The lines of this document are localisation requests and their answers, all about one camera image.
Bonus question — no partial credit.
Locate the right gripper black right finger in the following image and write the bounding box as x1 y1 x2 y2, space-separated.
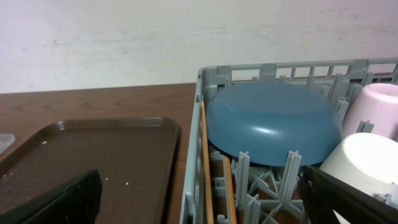
298 166 397 224

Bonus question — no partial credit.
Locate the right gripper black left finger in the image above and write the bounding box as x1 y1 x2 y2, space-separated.
1 169 103 224

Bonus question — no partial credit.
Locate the cream white cup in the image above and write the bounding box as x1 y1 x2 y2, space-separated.
320 133 397 201

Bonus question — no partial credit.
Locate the dark blue plate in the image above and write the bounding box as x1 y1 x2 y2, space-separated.
206 82 343 167

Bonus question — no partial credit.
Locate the pink cup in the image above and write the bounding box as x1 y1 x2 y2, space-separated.
343 83 398 140

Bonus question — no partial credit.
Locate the clear plastic waste bin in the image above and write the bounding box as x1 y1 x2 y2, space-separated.
0 134 16 154

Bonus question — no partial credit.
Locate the grey dishwasher rack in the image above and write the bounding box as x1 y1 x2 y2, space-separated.
180 58 397 223

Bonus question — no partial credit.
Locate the dark brown serving tray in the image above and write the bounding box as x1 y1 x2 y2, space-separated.
1 118 180 223

